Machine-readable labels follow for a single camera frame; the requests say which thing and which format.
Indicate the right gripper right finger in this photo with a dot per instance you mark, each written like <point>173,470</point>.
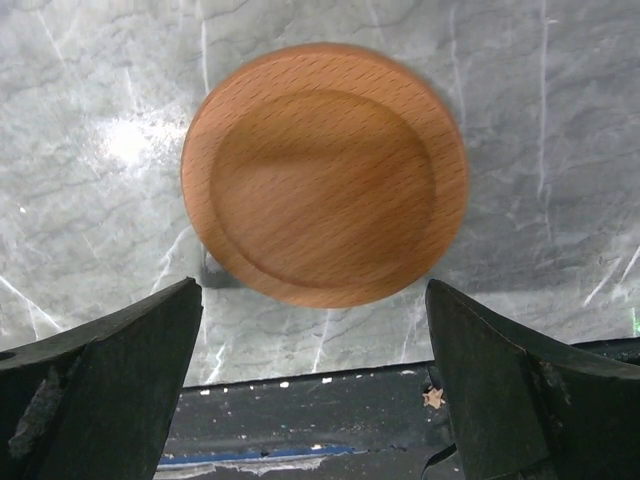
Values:
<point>523,405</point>

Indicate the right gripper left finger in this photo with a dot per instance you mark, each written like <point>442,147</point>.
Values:
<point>97,401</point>

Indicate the light wood coaster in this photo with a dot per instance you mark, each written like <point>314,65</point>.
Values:
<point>325,175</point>

